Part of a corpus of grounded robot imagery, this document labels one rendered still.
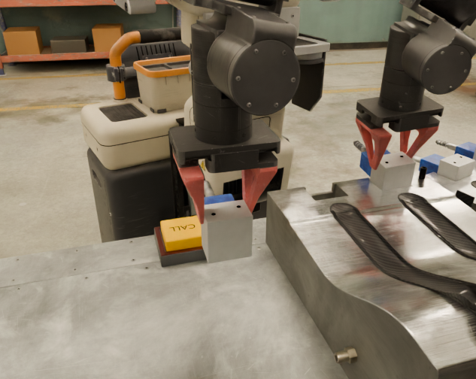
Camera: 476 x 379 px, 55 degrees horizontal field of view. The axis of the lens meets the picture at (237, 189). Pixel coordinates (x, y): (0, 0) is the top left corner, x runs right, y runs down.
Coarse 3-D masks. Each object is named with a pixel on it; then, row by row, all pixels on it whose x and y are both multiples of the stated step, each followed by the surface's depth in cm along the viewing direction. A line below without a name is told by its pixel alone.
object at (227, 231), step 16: (208, 192) 57; (208, 208) 49; (224, 208) 49; (240, 208) 49; (208, 224) 47; (224, 224) 47; (240, 224) 48; (208, 240) 48; (224, 240) 48; (240, 240) 49; (208, 256) 49; (224, 256) 50; (240, 256) 50
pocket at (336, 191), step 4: (332, 184) 70; (336, 184) 69; (332, 188) 70; (336, 188) 69; (340, 188) 68; (324, 192) 70; (328, 192) 70; (332, 192) 70; (336, 192) 69; (340, 192) 68; (344, 192) 67; (312, 196) 69; (316, 196) 69; (320, 196) 69; (324, 196) 70; (328, 196) 70; (332, 196) 70; (336, 196) 70; (340, 196) 68; (316, 200) 70
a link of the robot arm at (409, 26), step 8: (408, 16) 58; (400, 24) 58; (408, 24) 57; (416, 24) 56; (424, 24) 55; (392, 32) 58; (400, 32) 56; (408, 32) 55; (416, 32) 54; (392, 40) 58; (400, 40) 57; (408, 40) 56; (392, 48) 58; (400, 48) 57; (392, 56) 59; (400, 56) 58; (392, 64) 59; (400, 64) 58
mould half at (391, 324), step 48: (288, 192) 67; (384, 192) 67; (432, 192) 67; (288, 240) 61; (336, 240) 57; (432, 240) 57; (336, 288) 48; (384, 288) 46; (336, 336) 50; (384, 336) 40; (432, 336) 36
